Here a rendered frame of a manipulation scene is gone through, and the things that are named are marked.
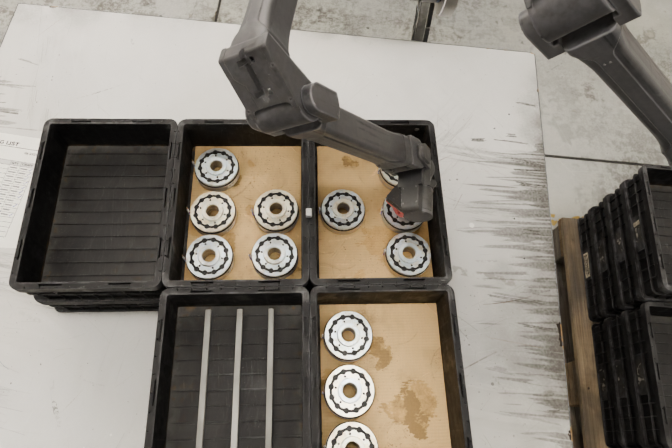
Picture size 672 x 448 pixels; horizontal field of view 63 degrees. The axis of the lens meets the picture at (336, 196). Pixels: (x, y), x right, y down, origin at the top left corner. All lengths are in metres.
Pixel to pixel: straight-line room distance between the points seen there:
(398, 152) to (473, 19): 1.94
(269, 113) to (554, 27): 0.35
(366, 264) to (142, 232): 0.52
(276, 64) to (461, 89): 1.07
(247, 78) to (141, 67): 1.04
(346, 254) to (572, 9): 0.78
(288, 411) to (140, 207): 0.57
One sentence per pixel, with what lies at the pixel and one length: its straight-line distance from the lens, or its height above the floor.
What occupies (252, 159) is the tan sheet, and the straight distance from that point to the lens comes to 1.36.
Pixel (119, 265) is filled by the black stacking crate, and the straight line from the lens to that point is 1.32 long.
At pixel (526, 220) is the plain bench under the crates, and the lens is 1.54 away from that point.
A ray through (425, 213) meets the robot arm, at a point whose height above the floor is 1.06.
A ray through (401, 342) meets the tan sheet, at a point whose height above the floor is 0.83.
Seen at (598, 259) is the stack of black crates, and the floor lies 0.27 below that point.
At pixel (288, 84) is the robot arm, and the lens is 0.69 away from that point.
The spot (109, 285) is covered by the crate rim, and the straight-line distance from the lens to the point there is 1.20.
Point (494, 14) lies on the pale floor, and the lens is 2.93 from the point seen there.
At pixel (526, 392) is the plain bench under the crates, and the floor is 0.70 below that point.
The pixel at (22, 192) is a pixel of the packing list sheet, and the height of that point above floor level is 0.70.
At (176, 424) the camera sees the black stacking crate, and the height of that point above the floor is 0.83.
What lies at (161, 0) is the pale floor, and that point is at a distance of 2.88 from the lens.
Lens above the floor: 2.02
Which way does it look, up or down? 65 degrees down
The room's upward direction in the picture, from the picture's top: 8 degrees clockwise
